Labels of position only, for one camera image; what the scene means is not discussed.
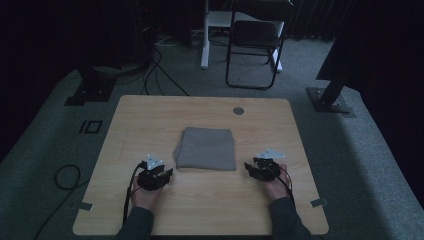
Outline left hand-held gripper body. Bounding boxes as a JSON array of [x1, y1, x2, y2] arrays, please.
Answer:
[[137, 153, 168, 192]]

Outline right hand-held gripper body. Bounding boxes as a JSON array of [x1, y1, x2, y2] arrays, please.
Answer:
[[253, 148, 286, 183]]

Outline grey pants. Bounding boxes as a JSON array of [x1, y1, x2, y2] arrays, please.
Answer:
[[173, 126, 237, 172]]

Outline person's left hand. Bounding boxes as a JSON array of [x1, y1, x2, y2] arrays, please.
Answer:
[[130, 174, 165, 212]]

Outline person's right hand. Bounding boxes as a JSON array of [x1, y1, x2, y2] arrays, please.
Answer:
[[264, 163, 292, 202]]

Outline black floor tape marking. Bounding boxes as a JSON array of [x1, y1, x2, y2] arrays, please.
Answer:
[[78, 119, 104, 135]]

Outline black slanted metal stand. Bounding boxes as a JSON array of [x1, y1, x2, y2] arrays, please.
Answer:
[[306, 33, 356, 118]]

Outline black metal stand base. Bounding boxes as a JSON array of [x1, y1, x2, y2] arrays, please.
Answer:
[[64, 64, 118, 107]]

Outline black folding chair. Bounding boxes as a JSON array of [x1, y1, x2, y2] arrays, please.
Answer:
[[225, 0, 295, 91]]

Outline dark curtain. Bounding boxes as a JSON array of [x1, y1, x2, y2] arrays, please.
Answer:
[[288, 0, 355, 43]]

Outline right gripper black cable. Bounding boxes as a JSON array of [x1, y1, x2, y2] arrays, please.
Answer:
[[266, 164, 296, 206]]

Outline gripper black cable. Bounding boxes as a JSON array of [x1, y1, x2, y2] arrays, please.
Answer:
[[266, 164, 296, 206], [122, 161, 148, 225]]

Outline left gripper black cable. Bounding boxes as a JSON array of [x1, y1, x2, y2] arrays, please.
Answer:
[[122, 161, 148, 225]]

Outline black looped floor cable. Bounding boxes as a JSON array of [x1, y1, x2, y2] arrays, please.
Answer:
[[33, 164, 91, 240]]

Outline black floor cable bundle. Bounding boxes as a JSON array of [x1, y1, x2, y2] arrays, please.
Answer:
[[141, 46, 189, 97]]

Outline white desk frame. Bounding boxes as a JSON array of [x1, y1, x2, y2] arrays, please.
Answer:
[[199, 0, 285, 73]]

